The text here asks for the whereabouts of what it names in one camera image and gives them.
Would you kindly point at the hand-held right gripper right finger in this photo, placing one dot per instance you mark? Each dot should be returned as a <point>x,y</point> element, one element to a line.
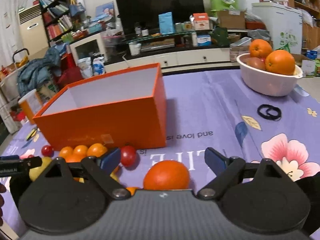
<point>215,160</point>

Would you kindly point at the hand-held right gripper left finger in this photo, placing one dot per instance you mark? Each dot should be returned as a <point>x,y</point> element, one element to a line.
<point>110,160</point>

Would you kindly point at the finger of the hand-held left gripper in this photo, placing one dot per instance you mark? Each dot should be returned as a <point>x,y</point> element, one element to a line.
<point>22,165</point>

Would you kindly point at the smooth yellow pear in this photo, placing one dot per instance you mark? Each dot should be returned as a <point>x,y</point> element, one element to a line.
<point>36,175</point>

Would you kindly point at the large red tomato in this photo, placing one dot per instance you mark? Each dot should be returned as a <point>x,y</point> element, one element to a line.
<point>128,156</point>

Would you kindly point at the small red tomato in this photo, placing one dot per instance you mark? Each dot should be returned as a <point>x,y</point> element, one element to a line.
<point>47,150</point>

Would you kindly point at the orange cardboard box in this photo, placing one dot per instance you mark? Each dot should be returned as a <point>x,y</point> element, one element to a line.
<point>105,122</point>

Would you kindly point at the large orange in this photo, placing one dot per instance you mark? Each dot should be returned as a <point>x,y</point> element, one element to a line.
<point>280,62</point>
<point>166,175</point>
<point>260,47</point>

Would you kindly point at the purple floral tablecloth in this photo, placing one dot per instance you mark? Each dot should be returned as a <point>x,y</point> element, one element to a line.
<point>200,110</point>

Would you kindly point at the orange canister with white lid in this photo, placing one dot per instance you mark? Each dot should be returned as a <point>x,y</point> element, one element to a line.
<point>28,107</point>

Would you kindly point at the white colander bowl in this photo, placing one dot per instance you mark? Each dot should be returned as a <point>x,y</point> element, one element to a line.
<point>265,85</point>

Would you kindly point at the blue and white bag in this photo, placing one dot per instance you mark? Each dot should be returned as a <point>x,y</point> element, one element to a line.
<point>98,67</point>

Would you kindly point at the red shopping bag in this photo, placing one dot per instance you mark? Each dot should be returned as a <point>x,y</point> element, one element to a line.
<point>70,75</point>

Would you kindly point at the white plastic bag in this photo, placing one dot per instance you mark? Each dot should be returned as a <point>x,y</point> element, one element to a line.
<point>85,67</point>

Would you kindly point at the blue padded jacket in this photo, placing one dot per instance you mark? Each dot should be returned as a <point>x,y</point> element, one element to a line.
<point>35,67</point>

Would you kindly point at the white television cabinet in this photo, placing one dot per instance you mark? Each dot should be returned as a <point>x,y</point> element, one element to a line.
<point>190,56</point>

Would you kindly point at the white glass-door cabinet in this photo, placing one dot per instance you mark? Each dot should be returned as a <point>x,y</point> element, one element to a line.
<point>87,48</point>

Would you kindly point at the clear plastic container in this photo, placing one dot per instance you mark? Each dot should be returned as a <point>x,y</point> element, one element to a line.
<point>240,45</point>

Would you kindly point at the blue and white tissue box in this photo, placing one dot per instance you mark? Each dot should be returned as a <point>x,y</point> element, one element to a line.
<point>203,40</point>

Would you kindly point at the silver media player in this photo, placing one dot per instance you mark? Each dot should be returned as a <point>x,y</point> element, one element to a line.
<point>157,47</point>

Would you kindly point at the dark green bag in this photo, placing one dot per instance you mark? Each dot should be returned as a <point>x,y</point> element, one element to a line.
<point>219,36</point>

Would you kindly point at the beige standing air conditioner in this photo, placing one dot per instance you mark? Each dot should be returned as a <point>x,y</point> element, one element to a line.
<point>33,32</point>

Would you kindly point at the orange and white box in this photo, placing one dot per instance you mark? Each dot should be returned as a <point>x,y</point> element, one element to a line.
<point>200,22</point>

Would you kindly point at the white curtain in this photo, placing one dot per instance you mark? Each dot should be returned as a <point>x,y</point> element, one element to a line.
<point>8,25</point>

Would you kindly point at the brown cardboard box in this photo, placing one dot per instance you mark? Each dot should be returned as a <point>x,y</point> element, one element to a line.
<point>231,20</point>

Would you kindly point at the light blue upright box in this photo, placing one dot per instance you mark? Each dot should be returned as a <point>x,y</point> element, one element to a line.
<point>166,23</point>

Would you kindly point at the white chest freezer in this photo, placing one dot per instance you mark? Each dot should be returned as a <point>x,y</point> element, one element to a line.
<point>277,27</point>

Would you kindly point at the blue picture board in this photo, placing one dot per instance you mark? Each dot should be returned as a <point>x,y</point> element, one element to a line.
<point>105,11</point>

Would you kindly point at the black bookshelf with books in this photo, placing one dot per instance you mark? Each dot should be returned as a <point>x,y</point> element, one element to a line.
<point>56,17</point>

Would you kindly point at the black flat television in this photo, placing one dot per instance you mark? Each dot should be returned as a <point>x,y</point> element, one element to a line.
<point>160,2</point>

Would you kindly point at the wooden shelving unit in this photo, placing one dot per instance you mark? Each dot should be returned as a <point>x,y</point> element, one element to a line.
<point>308,12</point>

